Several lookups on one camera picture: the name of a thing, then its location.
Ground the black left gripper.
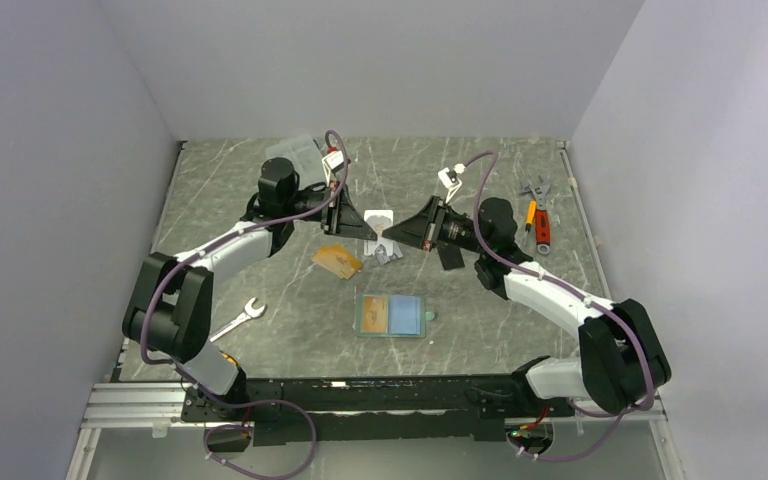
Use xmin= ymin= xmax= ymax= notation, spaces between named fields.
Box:
xmin=285 ymin=181 xmax=378 ymax=241

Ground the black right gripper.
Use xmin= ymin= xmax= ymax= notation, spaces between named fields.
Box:
xmin=382 ymin=197 xmax=489 ymax=256

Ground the gold credit card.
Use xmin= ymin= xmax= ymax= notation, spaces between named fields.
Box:
xmin=360 ymin=295 xmax=389 ymax=334
xmin=312 ymin=245 xmax=363 ymax=280

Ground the green card holder wallet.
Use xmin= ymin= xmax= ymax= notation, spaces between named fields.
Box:
xmin=354 ymin=294 xmax=437 ymax=338

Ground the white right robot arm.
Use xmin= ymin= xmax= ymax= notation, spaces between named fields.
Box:
xmin=383 ymin=196 xmax=672 ymax=415

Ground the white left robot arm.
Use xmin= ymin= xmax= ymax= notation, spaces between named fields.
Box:
xmin=122 ymin=157 xmax=377 ymax=420

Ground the black credit card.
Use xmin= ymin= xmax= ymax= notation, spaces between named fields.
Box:
xmin=436 ymin=242 xmax=465 ymax=271

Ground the clear plastic organizer box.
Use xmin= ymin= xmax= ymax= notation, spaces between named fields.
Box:
xmin=265 ymin=136 xmax=326 ymax=190

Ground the orange small screwdriver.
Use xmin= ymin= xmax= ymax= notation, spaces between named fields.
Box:
xmin=524 ymin=200 xmax=537 ymax=233

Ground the red adjustable wrench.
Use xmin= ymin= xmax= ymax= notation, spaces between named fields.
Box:
xmin=519 ymin=175 xmax=551 ymax=255

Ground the silver open-end wrench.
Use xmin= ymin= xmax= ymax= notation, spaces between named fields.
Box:
xmin=209 ymin=297 xmax=267 ymax=342

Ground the yellow black screwdriver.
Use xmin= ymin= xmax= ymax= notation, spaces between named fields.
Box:
xmin=221 ymin=351 xmax=240 ymax=369

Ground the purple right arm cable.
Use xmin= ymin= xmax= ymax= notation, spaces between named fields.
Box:
xmin=458 ymin=150 xmax=658 ymax=464

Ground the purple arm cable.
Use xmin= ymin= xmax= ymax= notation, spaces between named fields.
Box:
xmin=138 ymin=129 xmax=351 ymax=480
xmin=458 ymin=150 xmax=658 ymax=464

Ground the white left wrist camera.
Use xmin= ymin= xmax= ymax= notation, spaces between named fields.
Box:
xmin=322 ymin=149 xmax=351 ymax=191

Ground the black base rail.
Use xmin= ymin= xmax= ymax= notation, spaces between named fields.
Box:
xmin=181 ymin=374 xmax=573 ymax=446

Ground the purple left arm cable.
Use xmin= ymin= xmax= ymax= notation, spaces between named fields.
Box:
xmin=138 ymin=129 xmax=351 ymax=480

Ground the aluminium frame rail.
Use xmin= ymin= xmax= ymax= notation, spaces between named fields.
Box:
xmin=66 ymin=382 xmax=185 ymax=479

